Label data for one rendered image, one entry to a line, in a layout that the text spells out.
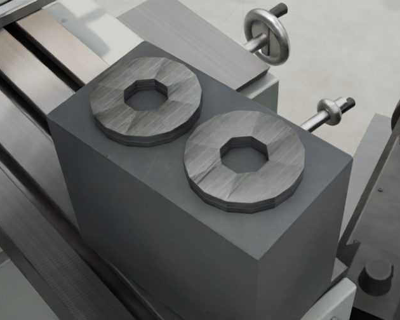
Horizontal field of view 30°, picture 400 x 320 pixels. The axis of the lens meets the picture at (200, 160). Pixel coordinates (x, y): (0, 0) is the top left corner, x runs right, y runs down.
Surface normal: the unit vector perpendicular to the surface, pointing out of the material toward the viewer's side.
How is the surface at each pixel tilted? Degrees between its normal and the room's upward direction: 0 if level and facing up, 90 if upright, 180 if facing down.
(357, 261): 0
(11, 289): 90
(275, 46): 90
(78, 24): 0
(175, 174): 0
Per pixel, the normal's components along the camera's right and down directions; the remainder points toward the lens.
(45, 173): -0.04, -0.64
